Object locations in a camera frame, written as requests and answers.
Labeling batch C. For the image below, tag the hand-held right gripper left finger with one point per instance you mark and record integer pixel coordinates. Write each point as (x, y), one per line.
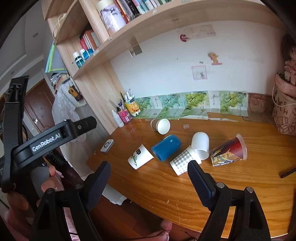
(99, 182)

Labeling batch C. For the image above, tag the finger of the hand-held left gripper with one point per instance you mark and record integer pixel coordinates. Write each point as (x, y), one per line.
(83, 125)

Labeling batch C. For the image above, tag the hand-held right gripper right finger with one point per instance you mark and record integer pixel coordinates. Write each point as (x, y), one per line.
(201, 183)

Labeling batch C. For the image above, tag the grey checkered paper cup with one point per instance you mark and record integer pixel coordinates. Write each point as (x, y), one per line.
(182, 162)

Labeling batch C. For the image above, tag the plain white paper cup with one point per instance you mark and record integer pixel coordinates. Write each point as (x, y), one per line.
(201, 147)

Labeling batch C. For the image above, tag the red patterned plastic cup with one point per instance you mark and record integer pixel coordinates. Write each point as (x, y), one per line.
(229, 150)

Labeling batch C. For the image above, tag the white leaf print paper cup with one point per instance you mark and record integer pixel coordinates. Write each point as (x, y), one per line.
(140, 158)

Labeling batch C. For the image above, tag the blue plastic cup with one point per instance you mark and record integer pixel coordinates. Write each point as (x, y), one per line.
(167, 147)

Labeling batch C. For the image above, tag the brown paper cup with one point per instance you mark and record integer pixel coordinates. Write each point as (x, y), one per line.
(160, 126)

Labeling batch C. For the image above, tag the person's left forearm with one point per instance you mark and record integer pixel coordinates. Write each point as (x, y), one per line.
(12, 224)

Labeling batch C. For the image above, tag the person's left hand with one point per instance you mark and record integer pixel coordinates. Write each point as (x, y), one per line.
(46, 184)

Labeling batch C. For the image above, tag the white hanging garment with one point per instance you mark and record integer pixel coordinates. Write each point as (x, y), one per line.
(64, 106)

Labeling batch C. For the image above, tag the small white flat device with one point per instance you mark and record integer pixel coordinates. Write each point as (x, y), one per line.
(107, 146)

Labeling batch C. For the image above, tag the white spray bottle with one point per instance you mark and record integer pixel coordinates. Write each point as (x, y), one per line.
(117, 119)

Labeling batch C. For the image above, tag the brown wooden door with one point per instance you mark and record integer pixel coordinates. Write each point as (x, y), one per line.
(39, 104)

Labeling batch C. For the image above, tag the pink pen holder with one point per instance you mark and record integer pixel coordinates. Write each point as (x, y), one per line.
(124, 115)

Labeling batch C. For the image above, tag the wooden bookshelf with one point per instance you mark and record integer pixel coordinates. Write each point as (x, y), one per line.
(97, 78)

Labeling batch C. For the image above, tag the orange juice carton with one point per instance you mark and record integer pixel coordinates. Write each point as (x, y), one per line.
(132, 107)

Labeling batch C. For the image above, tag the teal bottle white cap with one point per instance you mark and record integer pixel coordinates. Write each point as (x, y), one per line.
(78, 60)
(87, 54)

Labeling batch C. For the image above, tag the green blue folder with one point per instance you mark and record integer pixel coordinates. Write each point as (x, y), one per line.
(54, 59)

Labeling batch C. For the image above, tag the grape print carton panel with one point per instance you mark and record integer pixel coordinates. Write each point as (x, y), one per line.
(194, 102)

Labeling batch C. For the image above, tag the red book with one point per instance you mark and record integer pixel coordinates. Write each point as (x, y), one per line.
(86, 40)

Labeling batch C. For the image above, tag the black pen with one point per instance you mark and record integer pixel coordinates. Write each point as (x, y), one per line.
(288, 172)

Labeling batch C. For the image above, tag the grey book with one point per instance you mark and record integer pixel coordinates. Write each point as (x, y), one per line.
(95, 38)

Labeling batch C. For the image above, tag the white purple canister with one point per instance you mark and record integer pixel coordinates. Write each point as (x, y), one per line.
(111, 16)

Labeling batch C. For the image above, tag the patterned tote bag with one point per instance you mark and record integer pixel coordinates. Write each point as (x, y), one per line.
(285, 109)

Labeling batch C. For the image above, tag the row of books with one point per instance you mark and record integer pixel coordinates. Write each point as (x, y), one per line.
(138, 7)

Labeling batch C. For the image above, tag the brown haired doll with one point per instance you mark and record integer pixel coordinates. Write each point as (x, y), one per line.
(289, 53)

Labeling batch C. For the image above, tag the pink framed wall sticker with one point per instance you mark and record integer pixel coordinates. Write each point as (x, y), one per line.
(199, 72)

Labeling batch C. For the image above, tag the yellow duck wall sticker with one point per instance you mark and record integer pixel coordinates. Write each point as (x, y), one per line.
(214, 58)

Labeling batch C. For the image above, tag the red wall sticker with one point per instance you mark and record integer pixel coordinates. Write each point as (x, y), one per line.
(184, 37)

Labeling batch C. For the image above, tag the paper wall note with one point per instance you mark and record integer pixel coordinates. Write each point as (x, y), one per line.
(200, 31)

